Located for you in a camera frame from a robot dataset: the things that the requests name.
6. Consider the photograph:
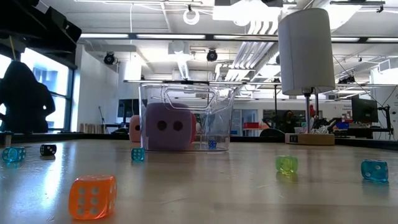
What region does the clear plastic bin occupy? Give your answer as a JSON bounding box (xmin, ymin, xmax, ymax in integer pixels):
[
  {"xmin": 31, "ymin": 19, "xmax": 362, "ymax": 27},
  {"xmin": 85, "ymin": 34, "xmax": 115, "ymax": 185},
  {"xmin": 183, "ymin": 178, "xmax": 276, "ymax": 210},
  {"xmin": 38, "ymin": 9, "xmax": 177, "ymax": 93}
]
[{"xmin": 137, "ymin": 81, "xmax": 236, "ymax": 152}]

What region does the large purple foam die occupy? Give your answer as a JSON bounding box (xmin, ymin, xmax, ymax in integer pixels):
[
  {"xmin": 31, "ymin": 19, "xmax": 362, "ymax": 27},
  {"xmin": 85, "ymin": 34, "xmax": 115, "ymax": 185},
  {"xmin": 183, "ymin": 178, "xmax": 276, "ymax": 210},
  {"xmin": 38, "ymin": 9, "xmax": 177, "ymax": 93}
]
[{"xmin": 145, "ymin": 102, "xmax": 193, "ymax": 152}]

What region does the large pink foam die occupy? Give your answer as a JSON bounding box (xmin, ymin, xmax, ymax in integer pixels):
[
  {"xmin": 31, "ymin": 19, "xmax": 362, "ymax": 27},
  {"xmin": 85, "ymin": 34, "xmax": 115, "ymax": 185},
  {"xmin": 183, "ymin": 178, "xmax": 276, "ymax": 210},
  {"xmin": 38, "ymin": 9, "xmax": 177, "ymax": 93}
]
[{"xmin": 129, "ymin": 114, "xmax": 141, "ymax": 143}]

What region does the small teal translucent die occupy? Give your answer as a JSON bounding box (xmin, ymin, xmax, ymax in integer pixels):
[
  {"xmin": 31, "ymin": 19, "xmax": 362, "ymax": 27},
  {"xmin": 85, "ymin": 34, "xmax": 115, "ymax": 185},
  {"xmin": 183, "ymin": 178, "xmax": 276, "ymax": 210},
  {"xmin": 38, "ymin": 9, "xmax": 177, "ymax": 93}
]
[
  {"xmin": 1, "ymin": 146, "xmax": 27, "ymax": 162},
  {"xmin": 131, "ymin": 147, "xmax": 146, "ymax": 162},
  {"xmin": 360, "ymin": 159, "xmax": 389, "ymax": 182}
]

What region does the small yellow-green translucent die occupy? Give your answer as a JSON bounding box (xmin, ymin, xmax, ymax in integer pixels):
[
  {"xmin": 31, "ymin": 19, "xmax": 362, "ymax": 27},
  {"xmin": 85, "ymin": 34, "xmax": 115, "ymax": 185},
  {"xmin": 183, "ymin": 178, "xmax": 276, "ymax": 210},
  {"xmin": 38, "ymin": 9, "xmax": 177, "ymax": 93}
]
[{"xmin": 275, "ymin": 154, "xmax": 299, "ymax": 174}]

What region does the small orange translucent die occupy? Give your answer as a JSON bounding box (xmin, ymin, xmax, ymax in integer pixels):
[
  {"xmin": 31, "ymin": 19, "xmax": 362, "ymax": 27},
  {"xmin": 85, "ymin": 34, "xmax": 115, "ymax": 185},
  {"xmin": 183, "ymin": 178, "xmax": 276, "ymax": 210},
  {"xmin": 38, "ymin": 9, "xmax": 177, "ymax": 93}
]
[{"xmin": 68, "ymin": 174, "xmax": 118, "ymax": 221}]

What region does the small black die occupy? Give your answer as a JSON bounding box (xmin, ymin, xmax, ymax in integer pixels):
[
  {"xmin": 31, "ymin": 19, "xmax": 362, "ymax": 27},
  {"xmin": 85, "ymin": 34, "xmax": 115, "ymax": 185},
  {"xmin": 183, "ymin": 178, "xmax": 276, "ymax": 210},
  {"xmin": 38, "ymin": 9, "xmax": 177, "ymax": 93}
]
[{"xmin": 39, "ymin": 144, "xmax": 58, "ymax": 156}]

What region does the long ceiling light strip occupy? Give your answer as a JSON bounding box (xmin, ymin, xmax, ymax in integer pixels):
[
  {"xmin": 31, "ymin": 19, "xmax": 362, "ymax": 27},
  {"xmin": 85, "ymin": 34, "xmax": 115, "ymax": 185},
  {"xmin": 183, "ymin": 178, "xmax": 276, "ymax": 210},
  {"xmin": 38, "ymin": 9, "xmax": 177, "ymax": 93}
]
[{"xmin": 77, "ymin": 32, "xmax": 279, "ymax": 42}]

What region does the person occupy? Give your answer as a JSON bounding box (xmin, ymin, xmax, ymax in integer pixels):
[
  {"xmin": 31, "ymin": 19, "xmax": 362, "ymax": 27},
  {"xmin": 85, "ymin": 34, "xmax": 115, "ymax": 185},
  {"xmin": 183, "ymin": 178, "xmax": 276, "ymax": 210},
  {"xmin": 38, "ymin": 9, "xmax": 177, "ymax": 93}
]
[
  {"xmin": 278, "ymin": 110, "xmax": 298, "ymax": 134},
  {"xmin": 0, "ymin": 60, "xmax": 57, "ymax": 134}
]

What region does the row of wooden blocks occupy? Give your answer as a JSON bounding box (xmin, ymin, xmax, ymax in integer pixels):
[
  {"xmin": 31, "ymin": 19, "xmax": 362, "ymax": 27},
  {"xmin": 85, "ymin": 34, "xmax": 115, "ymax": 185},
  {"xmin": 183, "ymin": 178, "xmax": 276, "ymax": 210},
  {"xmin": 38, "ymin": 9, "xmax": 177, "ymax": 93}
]
[{"xmin": 80, "ymin": 123, "xmax": 106, "ymax": 134}]

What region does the white shade table lamp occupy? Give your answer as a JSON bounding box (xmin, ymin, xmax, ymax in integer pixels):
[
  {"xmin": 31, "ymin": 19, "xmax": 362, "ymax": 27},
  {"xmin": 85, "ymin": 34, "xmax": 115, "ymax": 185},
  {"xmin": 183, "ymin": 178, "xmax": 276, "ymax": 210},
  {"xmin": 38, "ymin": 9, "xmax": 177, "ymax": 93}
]
[{"xmin": 277, "ymin": 7, "xmax": 336, "ymax": 146}]

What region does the large glass window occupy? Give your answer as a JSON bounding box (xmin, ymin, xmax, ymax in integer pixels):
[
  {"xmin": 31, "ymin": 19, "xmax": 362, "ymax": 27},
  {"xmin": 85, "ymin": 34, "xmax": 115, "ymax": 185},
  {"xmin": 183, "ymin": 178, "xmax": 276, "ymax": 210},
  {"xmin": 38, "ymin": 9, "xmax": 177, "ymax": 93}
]
[{"xmin": 0, "ymin": 46, "xmax": 75, "ymax": 133}]

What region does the black computer monitor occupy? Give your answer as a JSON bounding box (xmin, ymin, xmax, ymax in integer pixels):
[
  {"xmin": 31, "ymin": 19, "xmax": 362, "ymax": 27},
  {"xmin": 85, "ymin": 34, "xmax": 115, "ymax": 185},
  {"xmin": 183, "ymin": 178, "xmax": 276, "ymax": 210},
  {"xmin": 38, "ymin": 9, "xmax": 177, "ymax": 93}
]
[{"xmin": 351, "ymin": 96, "xmax": 379, "ymax": 124}]

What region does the white ceiling ring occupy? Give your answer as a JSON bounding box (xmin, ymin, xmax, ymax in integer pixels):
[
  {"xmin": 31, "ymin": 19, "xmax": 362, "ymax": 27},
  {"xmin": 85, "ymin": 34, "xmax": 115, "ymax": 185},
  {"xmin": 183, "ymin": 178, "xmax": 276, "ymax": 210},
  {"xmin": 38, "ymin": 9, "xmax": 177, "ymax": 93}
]
[{"xmin": 182, "ymin": 8, "xmax": 201, "ymax": 26}]

